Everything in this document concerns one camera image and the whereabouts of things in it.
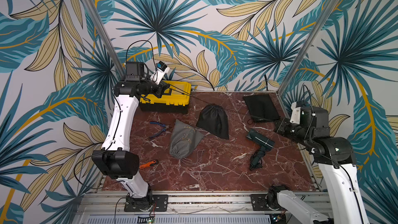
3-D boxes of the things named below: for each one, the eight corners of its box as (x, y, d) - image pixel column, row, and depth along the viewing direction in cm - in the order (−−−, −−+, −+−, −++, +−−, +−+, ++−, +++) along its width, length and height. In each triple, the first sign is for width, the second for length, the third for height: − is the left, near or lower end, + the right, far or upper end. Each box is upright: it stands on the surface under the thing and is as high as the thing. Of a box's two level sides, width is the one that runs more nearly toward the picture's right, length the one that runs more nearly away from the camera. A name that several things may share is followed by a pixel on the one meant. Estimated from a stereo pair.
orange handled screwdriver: (141, 168, 85) (139, 167, 83) (141, 164, 87) (139, 163, 85) (158, 165, 87) (157, 163, 85) (158, 161, 88) (157, 159, 86)
